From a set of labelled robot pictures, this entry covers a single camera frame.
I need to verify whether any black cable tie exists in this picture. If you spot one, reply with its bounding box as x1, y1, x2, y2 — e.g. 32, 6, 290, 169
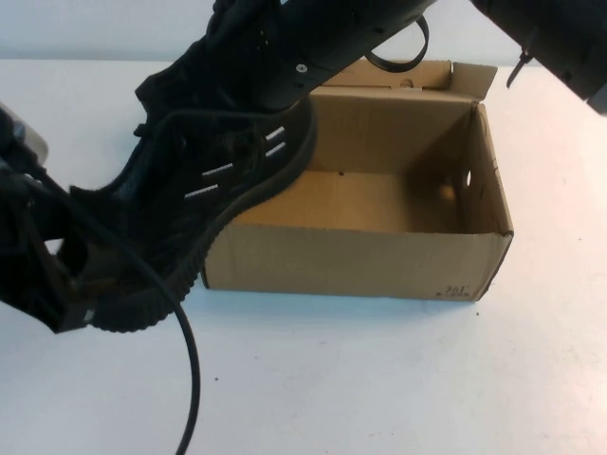
504, 26, 543, 90

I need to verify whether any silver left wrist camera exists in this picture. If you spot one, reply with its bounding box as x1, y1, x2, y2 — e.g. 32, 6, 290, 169
0, 106, 49, 165

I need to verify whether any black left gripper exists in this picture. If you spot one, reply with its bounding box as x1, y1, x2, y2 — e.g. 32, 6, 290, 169
0, 168, 97, 334

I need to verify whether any flat black arm cable loop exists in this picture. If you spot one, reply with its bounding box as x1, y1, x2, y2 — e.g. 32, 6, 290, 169
365, 12, 431, 76

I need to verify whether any brown cardboard shoe box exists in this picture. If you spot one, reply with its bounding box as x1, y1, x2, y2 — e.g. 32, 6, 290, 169
201, 59, 515, 302

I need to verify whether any black mesh sneaker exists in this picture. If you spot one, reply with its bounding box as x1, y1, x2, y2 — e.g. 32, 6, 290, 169
68, 0, 319, 334

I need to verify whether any thick black left camera cable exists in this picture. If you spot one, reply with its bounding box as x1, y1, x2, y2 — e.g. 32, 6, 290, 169
13, 136, 196, 455

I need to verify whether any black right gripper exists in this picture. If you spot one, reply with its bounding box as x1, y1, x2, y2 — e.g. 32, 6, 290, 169
222, 0, 298, 65

